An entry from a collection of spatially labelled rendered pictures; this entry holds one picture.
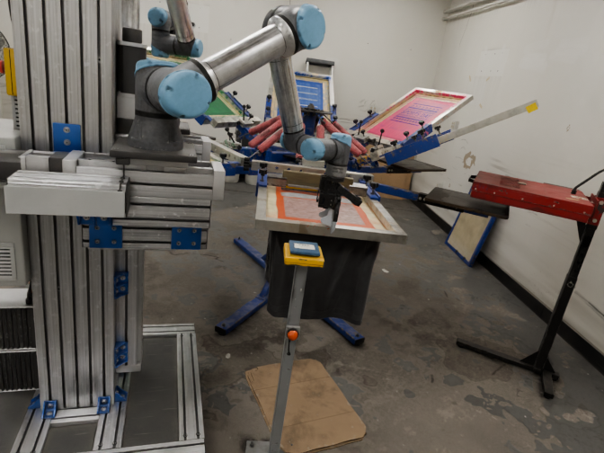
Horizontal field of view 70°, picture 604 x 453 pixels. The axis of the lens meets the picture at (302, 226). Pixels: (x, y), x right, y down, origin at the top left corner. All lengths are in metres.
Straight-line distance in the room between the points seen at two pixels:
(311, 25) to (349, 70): 5.02
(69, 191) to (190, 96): 0.38
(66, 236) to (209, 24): 5.01
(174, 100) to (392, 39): 5.50
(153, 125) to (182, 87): 0.19
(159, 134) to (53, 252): 0.58
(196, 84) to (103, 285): 0.83
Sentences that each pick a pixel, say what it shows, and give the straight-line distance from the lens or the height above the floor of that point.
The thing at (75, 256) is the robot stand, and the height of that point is 0.85.
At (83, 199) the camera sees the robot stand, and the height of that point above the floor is 1.14.
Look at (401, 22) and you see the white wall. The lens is 6.51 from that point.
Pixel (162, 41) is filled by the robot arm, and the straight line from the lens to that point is 2.06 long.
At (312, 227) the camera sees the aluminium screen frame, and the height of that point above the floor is 0.98.
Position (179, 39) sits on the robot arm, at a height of 1.58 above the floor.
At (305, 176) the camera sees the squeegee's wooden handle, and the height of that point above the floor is 1.04.
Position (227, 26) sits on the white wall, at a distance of 6.28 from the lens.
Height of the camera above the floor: 1.50
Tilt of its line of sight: 19 degrees down
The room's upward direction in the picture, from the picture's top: 8 degrees clockwise
